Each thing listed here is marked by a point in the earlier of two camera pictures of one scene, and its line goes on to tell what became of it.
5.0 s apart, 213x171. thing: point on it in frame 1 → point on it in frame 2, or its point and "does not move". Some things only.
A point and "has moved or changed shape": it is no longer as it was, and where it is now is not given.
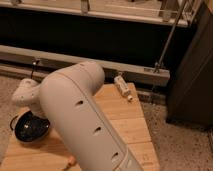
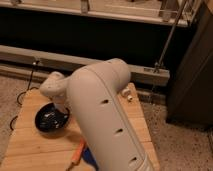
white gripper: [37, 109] → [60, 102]
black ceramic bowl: [30, 128] has moved or changed shape
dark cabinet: [191, 96] does not move
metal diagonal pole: [160, 60] does not move
